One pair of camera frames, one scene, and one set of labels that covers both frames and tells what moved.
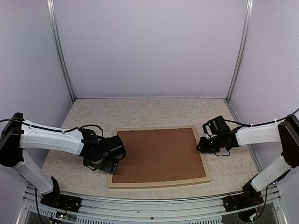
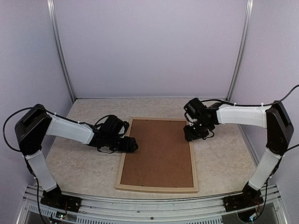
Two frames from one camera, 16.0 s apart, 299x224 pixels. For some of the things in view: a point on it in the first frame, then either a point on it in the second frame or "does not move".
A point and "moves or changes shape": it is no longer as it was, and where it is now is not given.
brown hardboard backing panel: [159, 154] moves or changes shape
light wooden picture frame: [111, 185] -> [157, 188]
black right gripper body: [214, 146] -> [200, 131]
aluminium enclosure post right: [250, 4] does not move
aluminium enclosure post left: [51, 5] does not move
